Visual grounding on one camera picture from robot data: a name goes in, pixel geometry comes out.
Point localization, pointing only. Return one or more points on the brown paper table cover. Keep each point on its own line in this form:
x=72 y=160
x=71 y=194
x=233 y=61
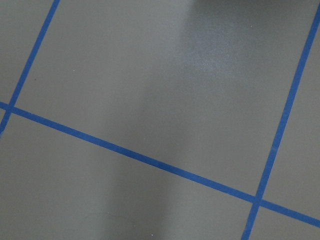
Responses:
x=196 y=84

